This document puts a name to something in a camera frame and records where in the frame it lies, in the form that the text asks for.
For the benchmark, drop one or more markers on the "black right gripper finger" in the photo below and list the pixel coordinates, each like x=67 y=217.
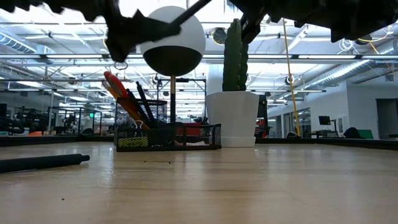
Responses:
x=252 y=9
x=251 y=31

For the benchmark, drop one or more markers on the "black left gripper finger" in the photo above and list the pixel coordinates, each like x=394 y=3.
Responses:
x=149 y=25
x=124 y=43

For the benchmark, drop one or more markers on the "orange pencil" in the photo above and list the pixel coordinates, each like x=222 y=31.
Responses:
x=132 y=113

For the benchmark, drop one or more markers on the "large black binder clip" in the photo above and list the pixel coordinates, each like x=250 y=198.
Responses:
x=139 y=120

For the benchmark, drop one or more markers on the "yellow green eraser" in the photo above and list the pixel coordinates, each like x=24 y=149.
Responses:
x=132 y=142

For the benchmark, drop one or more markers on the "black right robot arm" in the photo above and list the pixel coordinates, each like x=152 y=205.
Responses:
x=357 y=15

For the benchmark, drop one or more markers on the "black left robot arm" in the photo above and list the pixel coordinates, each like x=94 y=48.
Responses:
x=53 y=4

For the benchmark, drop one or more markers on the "black mesh desk organizer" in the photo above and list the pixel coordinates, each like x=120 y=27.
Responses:
x=155 y=140

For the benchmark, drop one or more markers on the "green columnar cactus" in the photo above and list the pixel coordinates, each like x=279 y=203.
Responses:
x=235 y=56

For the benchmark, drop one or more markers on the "white globe table lamp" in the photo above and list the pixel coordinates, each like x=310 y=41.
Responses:
x=186 y=49

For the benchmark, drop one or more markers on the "white hexagonal plant pot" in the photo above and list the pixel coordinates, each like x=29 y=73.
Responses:
x=233 y=118

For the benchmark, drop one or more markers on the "small black monitor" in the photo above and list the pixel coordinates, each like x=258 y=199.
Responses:
x=325 y=120

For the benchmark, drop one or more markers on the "black bag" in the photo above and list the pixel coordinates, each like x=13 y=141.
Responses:
x=353 y=133

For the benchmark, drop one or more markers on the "green box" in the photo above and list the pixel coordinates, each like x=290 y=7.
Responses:
x=367 y=134

